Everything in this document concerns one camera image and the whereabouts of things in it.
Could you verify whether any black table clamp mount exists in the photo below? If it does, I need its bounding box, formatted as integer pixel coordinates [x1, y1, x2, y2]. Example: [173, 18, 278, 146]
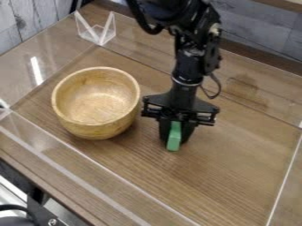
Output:
[0, 188, 73, 226]

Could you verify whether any wooden bowl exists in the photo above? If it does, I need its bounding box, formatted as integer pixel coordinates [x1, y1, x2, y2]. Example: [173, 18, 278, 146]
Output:
[51, 66, 141, 139]

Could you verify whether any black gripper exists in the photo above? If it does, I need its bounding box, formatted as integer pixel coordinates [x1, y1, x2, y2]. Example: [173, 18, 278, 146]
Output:
[142, 76, 220, 144]

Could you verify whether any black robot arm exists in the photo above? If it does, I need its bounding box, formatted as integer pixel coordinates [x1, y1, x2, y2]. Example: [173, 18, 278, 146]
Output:
[126, 0, 222, 150]

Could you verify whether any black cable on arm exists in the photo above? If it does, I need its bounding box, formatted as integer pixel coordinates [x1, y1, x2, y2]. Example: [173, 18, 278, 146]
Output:
[200, 72, 224, 100]

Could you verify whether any green rectangular block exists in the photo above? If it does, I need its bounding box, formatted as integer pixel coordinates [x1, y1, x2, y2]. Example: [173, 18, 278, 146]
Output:
[166, 121, 182, 152]

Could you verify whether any clear acrylic tray wall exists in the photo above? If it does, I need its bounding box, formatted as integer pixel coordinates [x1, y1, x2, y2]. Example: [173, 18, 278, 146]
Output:
[0, 101, 201, 226]

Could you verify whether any clear acrylic corner bracket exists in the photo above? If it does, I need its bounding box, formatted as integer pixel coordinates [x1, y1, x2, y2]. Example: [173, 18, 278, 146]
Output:
[75, 11, 117, 46]

